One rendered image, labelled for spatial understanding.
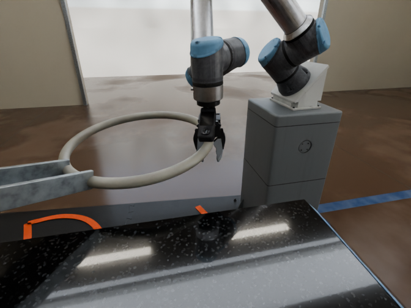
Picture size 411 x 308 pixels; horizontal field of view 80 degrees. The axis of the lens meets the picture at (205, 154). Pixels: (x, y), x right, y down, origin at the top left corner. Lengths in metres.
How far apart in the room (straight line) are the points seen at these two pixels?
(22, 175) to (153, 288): 0.42
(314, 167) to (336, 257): 1.02
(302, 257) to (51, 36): 5.12
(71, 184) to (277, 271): 0.50
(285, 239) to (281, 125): 0.82
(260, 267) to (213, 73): 0.49
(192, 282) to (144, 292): 0.09
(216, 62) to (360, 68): 6.51
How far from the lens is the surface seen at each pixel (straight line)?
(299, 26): 1.30
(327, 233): 0.67
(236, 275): 0.53
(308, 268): 0.58
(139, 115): 1.04
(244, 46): 0.82
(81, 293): 0.56
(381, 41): 7.36
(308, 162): 1.55
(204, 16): 1.00
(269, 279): 0.54
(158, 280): 0.53
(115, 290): 0.54
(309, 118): 1.42
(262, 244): 0.60
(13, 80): 5.63
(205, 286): 0.52
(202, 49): 0.69
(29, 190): 0.63
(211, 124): 0.70
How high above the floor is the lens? 1.22
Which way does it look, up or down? 26 degrees down
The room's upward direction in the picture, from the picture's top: straight up
